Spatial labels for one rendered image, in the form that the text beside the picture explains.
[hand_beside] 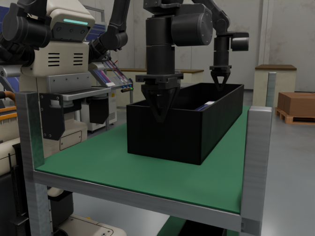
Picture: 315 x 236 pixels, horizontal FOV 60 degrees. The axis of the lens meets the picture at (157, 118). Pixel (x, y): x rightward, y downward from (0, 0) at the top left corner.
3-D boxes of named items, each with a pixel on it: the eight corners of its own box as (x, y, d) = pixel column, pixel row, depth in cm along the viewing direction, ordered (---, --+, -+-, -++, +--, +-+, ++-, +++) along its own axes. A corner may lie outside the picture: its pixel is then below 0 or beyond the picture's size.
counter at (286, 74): (288, 94, 849) (291, 64, 829) (292, 109, 611) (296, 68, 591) (258, 92, 882) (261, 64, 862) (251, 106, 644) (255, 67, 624)
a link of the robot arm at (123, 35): (101, 39, 121) (95, 40, 116) (116, 23, 116) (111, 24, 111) (115, 55, 122) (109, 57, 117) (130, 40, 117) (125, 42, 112)
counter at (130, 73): (191, 117, 526) (192, 71, 507) (86, 107, 627) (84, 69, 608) (202, 110, 598) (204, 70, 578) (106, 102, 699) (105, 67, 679)
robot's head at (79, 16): (12, 19, 94) (30, -19, 87) (58, 25, 112) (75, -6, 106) (37, 48, 92) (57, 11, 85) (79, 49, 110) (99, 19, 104)
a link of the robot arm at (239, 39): (218, 18, 105) (215, 19, 97) (250, 16, 101) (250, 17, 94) (218, 49, 109) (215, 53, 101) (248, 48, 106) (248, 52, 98)
